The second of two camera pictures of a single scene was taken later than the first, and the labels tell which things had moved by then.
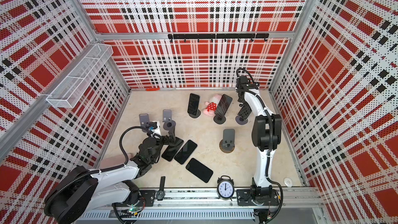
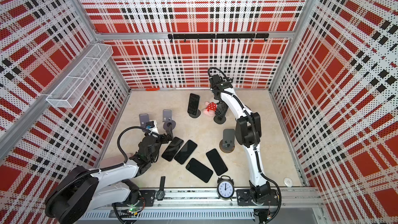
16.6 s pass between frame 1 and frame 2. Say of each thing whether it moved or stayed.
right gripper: moved
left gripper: moved
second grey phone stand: stayed
